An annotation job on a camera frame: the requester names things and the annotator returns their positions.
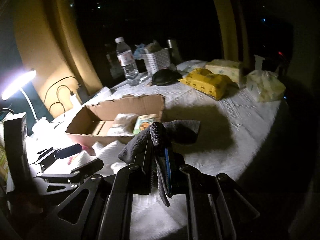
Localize brown cardboard box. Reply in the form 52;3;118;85
66;94;165;147

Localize pale tissue box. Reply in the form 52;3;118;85
205;60;243;87

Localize white power bank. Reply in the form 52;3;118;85
69;92;81;108

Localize white lace tablecloth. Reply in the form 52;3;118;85
24;60;283;240

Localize clear water bottle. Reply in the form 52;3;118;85
115;37;139;86

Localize black charging cable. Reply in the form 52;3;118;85
37;76;81;120

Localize pink fluffy pouch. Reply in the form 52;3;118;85
67;145;96;165

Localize grey cloth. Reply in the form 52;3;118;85
118;120;201;206

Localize metal thermos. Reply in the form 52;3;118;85
168;40;182;65

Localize cotton swab pack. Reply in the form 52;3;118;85
107;113;138;136

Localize white perforated basket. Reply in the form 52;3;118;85
142;48;171;75

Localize black charger block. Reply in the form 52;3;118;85
76;86;90;104

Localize white towel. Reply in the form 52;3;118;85
92;140;127;177

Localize small colourful box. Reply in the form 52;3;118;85
133;114;160;135

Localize desk lamp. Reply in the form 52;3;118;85
1;69;49;134

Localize crumpled plastic bag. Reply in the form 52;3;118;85
246;70;286;102

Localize yellow tissue pack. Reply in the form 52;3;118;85
179;68;233;101

